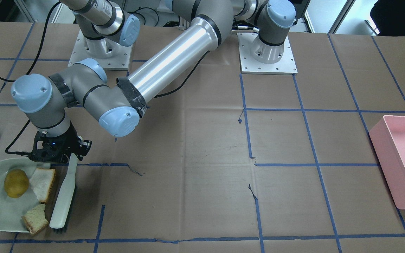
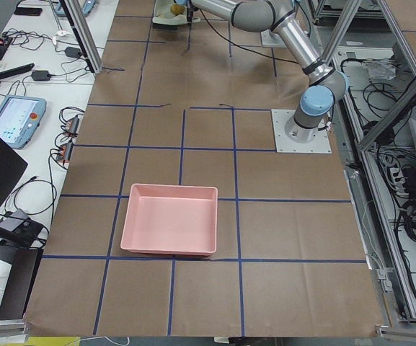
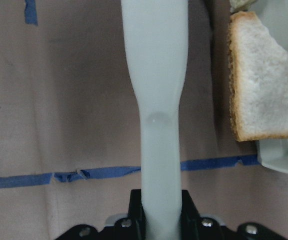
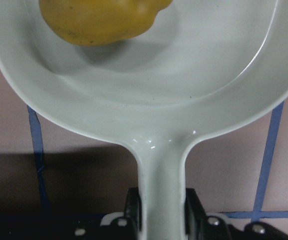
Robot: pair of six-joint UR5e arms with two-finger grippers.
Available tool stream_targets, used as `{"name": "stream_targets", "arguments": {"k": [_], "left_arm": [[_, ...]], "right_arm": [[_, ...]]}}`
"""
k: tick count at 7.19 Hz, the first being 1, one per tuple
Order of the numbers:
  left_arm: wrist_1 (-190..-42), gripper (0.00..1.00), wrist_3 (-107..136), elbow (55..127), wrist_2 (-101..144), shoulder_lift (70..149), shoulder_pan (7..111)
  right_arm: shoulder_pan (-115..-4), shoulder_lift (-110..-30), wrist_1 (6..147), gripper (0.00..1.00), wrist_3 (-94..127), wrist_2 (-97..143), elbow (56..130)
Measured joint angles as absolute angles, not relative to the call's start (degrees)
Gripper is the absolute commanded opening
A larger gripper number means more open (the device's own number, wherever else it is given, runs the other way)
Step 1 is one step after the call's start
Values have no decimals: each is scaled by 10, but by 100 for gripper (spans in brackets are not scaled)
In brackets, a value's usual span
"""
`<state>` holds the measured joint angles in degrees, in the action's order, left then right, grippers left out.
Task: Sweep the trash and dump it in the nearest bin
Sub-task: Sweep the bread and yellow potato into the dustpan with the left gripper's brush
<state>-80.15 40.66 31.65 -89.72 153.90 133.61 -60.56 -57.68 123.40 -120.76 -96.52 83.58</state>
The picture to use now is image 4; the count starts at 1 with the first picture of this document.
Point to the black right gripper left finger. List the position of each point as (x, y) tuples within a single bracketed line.
[(133, 210)]

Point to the pale green dustpan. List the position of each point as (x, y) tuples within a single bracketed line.
[(205, 68)]

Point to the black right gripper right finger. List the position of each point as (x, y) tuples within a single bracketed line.
[(199, 225)]

